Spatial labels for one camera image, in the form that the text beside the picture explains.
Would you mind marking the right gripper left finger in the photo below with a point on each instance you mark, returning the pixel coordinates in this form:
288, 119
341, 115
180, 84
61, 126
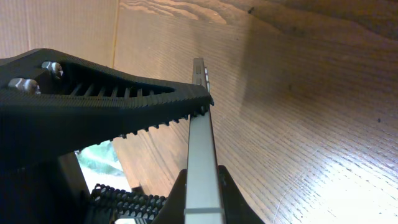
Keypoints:
53, 103

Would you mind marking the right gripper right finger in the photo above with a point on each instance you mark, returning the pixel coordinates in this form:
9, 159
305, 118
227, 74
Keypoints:
108, 205

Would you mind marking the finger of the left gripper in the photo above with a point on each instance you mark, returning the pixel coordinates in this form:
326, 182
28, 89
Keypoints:
236, 208
173, 210

